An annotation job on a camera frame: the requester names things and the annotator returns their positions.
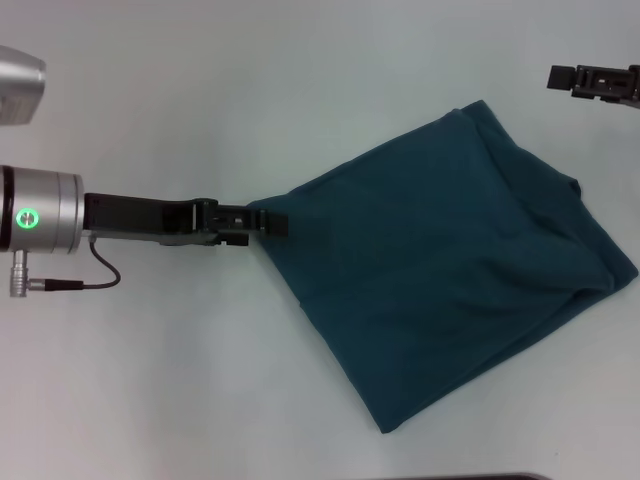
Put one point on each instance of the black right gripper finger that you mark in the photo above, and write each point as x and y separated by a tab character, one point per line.
620	101
561	77

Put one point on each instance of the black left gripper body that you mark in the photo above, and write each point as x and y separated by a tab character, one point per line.
145	217

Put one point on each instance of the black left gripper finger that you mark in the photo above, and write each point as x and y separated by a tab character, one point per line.
232	240
275	225

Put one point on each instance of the teal FREE print T-shirt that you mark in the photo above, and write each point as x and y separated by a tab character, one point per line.
440	260

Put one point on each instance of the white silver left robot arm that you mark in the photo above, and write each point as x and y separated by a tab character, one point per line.
45	210

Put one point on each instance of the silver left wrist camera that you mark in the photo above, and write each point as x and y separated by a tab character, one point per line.
20	85

